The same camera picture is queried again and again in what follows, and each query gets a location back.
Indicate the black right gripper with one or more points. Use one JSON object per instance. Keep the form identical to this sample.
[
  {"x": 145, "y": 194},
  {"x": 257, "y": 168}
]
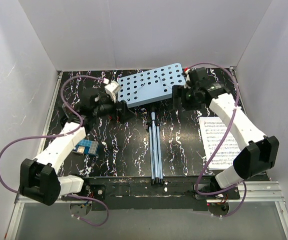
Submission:
[{"x": 176, "y": 95}]

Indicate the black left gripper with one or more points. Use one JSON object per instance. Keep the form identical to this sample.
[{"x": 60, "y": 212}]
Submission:
[{"x": 120, "y": 110}]

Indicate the blue music stand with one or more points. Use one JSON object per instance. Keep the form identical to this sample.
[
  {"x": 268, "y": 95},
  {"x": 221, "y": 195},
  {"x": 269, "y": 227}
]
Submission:
[{"x": 148, "y": 87}]

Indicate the black metronome body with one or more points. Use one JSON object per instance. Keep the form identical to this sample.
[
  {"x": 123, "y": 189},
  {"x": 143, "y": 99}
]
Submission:
[{"x": 66, "y": 115}]

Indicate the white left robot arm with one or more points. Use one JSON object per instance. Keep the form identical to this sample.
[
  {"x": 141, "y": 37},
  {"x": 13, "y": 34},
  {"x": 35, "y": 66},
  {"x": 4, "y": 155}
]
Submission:
[{"x": 38, "y": 177}]

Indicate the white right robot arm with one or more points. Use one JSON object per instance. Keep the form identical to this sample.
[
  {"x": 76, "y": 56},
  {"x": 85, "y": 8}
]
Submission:
[{"x": 258, "y": 151}]

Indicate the blue white brick block stack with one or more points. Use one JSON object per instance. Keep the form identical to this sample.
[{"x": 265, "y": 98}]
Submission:
[{"x": 86, "y": 147}]

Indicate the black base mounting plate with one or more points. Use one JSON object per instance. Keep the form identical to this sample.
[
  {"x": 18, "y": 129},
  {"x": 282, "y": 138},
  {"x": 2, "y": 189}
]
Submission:
[{"x": 138, "y": 193}]

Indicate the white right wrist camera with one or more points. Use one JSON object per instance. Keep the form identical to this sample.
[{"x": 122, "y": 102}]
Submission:
[{"x": 187, "y": 84}]

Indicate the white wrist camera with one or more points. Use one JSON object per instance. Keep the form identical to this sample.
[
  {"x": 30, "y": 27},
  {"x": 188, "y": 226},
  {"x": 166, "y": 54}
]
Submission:
[
  {"x": 187, "y": 84},
  {"x": 112, "y": 89}
]

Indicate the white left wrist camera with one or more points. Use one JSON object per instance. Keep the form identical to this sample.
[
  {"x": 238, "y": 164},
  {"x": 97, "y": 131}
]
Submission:
[{"x": 112, "y": 89}]

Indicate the aluminium rail frame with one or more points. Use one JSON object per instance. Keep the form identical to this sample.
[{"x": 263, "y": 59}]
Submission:
[{"x": 261, "y": 214}]

